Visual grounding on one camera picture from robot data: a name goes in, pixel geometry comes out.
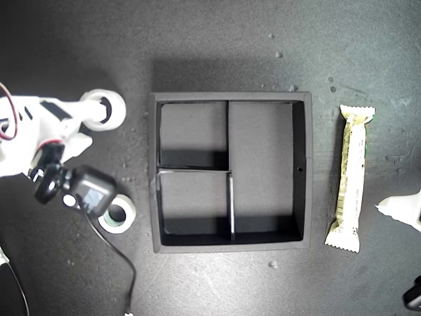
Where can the small black camera box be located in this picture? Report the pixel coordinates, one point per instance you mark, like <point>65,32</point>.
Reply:
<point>415,296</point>
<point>89,184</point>

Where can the snack bar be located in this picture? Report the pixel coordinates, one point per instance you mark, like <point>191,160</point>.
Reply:
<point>352,181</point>

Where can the black tray with wells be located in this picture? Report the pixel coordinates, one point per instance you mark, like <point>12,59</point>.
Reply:
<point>260,148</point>

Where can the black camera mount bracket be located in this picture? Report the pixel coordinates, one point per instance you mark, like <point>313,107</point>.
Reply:
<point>49,187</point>

